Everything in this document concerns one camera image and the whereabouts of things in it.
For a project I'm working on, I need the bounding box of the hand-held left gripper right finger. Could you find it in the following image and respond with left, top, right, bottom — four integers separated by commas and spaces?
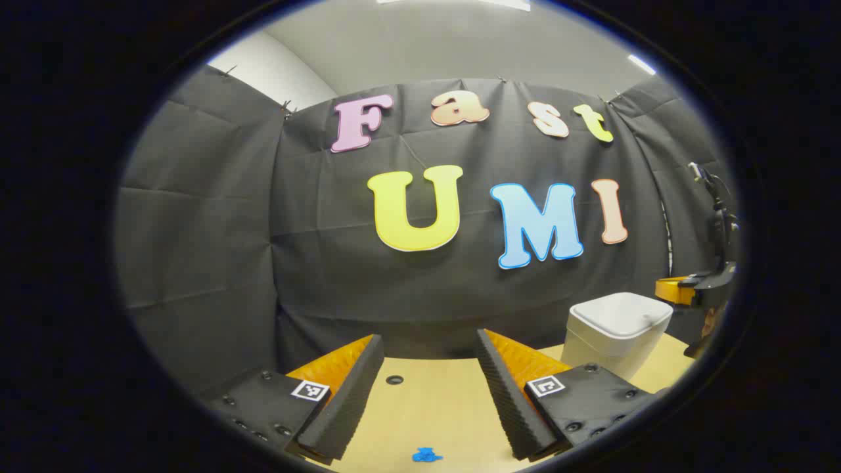
476, 328, 661, 462

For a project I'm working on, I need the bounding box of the white desktop garbage bin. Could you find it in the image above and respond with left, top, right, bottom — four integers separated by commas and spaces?
560, 292, 674, 383

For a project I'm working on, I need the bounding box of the wooden desktop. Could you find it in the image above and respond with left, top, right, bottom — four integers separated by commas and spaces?
329, 332, 697, 473

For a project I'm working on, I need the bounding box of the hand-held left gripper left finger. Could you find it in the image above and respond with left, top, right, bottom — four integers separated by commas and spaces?
204, 334, 385, 464

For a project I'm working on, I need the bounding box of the black backdrop cloth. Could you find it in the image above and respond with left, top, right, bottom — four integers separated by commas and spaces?
115, 66, 740, 395

